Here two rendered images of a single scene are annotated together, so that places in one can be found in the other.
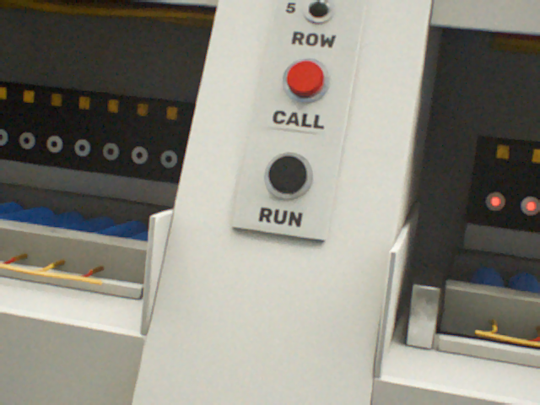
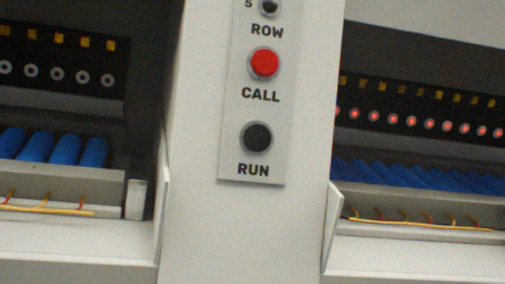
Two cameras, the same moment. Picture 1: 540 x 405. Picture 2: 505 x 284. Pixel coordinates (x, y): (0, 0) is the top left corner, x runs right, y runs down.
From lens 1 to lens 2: 0.16 m
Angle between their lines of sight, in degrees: 28
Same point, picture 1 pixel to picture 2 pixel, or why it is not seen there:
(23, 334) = (50, 274)
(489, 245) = not seen: hidden behind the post
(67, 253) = (52, 187)
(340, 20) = (286, 16)
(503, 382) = (381, 258)
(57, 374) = not seen: outside the picture
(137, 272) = (114, 198)
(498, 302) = (354, 195)
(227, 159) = (207, 125)
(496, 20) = (376, 18)
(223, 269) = (213, 210)
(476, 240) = not seen: hidden behind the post
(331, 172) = (286, 135)
